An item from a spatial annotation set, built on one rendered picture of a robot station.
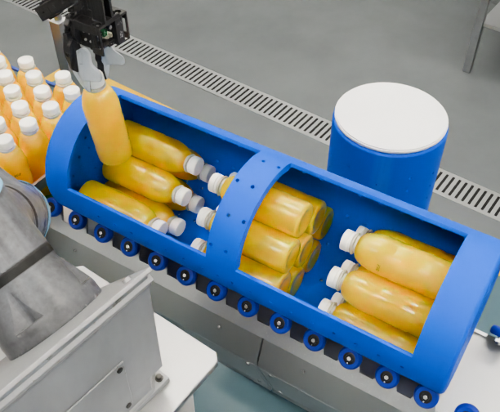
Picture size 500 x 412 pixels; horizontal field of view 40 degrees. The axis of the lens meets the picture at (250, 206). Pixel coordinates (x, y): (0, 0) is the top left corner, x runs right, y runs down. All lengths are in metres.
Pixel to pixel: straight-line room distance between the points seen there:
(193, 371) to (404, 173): 0.81
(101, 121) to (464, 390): 0.84
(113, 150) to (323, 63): 2.53
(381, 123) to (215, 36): 2.42
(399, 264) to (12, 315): 0.62
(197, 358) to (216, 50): 2.94
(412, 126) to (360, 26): 2.48
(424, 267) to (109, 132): 0.63
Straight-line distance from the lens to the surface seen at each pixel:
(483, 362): 1.41
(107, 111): 1.30
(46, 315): 0.91
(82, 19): 1.19
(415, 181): 1.70
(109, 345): 0.88
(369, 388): 1.33
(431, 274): 1.17
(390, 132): 1.66
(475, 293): 1.12
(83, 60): 1.23
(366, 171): 1.66
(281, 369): 1.41
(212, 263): 1.26
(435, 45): 4.05
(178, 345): 1.10
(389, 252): 1.18
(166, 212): 1.46
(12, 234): 0.93
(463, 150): 3.33
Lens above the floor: 2.06
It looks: 45 degrees down
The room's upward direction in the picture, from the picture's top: straight up
